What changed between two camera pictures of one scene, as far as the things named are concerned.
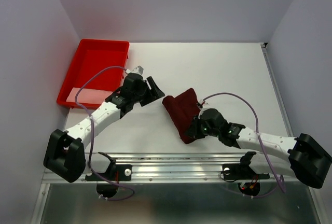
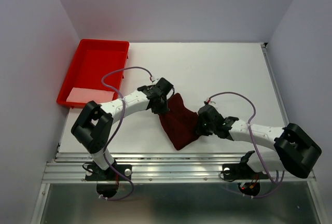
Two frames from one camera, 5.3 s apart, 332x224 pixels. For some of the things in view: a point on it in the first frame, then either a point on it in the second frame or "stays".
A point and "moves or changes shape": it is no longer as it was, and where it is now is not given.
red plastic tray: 92,56 stays
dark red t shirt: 182,110 moves or changes shape
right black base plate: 241,172 stays
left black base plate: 115,172 stays
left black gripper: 157,93 -> 163,110
